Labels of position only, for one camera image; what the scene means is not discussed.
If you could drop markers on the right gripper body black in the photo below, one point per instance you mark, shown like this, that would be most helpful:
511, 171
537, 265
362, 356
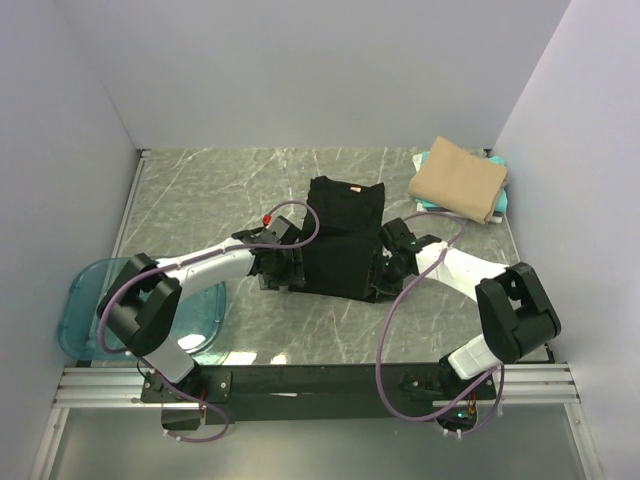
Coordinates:
388, 280

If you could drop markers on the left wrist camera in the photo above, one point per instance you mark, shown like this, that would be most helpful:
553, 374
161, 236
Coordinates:
280, 231

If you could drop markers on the folded tan t shirt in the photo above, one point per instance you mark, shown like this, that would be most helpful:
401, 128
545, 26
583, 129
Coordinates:
458, 181

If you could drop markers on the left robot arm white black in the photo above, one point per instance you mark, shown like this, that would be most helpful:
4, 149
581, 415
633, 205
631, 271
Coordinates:
140, 306

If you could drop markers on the blue transparent plastic bin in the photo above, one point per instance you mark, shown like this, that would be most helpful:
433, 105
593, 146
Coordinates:
196, 324

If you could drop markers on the black t shirt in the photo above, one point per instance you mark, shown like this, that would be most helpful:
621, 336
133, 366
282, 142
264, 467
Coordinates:
341, 260

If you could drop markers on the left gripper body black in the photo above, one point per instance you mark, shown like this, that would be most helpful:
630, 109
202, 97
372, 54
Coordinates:
287, 271

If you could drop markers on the folded teal t shirt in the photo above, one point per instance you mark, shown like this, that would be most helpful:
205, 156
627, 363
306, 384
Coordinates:
501, 204

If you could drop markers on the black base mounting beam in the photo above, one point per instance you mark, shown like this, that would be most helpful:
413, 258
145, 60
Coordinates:
319, 392

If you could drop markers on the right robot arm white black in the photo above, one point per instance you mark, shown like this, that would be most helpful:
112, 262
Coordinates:
515, 312

